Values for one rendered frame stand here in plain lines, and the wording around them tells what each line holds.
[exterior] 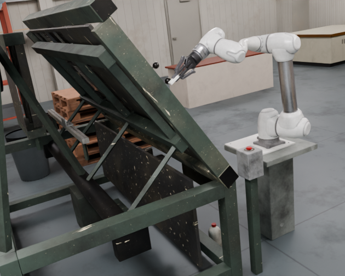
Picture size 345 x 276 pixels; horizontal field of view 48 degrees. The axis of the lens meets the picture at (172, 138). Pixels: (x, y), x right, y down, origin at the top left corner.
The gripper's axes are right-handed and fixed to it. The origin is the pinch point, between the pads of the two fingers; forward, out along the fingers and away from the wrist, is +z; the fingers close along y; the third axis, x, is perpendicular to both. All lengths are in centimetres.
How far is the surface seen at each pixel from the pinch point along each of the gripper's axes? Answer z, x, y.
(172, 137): 23.4, -4.5, 22.9
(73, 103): 30, 288, 51
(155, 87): 15.9, -17.6, -11.8
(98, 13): 14, -18, -57
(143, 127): 25.8, 33.1, 23.0
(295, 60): -500, 589, 478
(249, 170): 3, -18, 72
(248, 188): 9, -12, 86
